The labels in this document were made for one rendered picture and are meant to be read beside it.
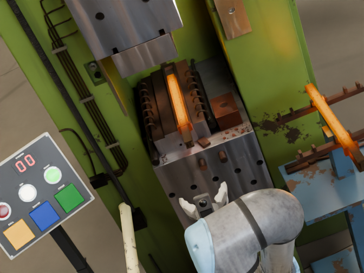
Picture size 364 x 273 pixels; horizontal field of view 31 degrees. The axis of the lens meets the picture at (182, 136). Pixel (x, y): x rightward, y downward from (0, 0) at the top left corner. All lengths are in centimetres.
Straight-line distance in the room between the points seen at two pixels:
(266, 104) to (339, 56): 163
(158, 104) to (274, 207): 119
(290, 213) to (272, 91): 114
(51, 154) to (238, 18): 78
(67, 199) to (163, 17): 68
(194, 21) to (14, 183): 96
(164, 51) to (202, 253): 95
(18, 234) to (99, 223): 142
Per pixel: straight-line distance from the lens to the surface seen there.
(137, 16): 203
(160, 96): 248
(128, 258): 245
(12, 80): 525
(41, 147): 221
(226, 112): 229
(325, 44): 419
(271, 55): 236
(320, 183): 234
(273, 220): 132
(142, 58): 210
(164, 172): 231
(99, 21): 203
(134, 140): 246
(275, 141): 259
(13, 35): 221
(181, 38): 264
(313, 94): 227
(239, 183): 242
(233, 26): 224
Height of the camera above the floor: 238
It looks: 38 degrees down
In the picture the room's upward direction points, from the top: 25 degrees counter-clockwise
